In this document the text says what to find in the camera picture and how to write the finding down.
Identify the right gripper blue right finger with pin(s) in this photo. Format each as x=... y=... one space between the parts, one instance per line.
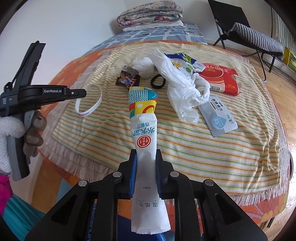
x=159 y=173

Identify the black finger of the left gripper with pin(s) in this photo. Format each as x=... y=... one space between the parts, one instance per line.
x=76 y=93

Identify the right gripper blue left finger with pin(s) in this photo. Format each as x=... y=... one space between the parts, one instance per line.
x=133 y=171

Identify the white wet wipe packet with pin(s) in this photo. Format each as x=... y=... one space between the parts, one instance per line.
x=149 y=213

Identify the blue yellow snack wrapper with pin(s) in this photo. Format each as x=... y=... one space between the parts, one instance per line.
x=186 y=64

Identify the white silicone wristband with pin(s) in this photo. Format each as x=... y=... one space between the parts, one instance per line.
x=85 y=106

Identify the yellow striped towel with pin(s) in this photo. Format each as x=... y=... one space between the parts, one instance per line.
x=243 y=161

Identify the snickers candy wrapper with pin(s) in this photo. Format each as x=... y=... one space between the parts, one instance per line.
x=129 y=77

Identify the pinkish fringed towel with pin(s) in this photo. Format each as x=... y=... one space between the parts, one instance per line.
x=281 y=162

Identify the grey alcohol wipe sachet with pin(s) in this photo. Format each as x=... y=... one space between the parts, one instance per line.
x=217 y=117

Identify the crumpled white tissue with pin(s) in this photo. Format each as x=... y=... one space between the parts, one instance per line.
x=145 y=68

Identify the white plastic bag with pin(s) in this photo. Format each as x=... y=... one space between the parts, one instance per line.
x=184 y=93

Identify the orange floral bed sheet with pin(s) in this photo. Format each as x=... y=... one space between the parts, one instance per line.
x=76 y=67

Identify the folded floral quilt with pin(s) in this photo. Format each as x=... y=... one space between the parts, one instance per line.
x=155 y=12

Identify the blue checked bed sheet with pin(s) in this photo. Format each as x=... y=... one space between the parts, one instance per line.
x=187 y=33

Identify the striped cushion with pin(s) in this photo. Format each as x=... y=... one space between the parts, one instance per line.
x=256 y=38

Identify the black folding chair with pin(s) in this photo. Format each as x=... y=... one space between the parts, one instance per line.
x=232 y=25

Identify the yellow green crate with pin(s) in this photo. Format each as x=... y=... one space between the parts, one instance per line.
x=289 y=59

